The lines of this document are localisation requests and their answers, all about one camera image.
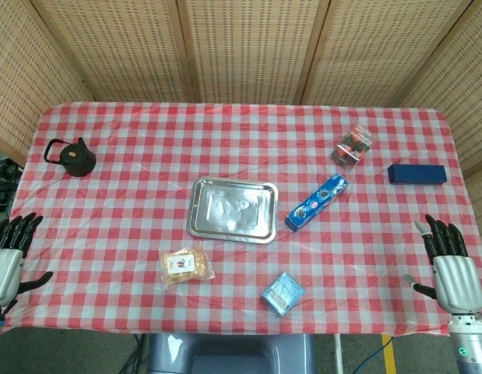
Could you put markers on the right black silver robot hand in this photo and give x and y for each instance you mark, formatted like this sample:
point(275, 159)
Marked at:
point(456, 280)

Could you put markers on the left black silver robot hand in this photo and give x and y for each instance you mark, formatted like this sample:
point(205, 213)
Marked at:
point(5, 269)

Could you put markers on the bagged pastry snack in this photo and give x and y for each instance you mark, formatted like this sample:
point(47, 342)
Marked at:
point(186, 267)

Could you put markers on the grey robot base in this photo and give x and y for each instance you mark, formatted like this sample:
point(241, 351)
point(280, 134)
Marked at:
point(229, 354)

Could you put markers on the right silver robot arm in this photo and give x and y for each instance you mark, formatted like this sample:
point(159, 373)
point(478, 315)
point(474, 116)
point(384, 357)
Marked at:
point(468, 343)

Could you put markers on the silver metal tray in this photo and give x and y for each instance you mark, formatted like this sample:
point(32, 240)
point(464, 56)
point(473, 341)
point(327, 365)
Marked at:
point(233, 210)

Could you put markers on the dark blue long box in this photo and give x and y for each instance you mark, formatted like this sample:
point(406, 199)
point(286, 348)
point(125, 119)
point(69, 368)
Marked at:
point(417, 174)

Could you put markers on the black teapot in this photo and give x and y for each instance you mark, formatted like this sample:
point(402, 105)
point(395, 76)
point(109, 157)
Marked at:
point(79, 159)

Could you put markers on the white table leg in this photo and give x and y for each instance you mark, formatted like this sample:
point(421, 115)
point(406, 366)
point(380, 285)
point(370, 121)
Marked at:
point(336, 352)

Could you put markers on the red white checkered tablecloth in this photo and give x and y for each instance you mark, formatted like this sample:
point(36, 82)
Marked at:
point(147, 218)

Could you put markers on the blue Oreo cookie box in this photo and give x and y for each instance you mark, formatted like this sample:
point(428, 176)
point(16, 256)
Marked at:
point(316, 202)

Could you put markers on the clear plastic snack box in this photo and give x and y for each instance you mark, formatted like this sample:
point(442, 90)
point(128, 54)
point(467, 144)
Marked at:
point(353, 150)

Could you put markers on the light blue cardboard box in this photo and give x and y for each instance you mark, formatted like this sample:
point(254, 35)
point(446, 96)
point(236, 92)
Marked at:
point(283, 294)

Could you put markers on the woven bamboo folding screen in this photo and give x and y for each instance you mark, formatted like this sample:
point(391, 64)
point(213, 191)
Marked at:
point(248, 46)

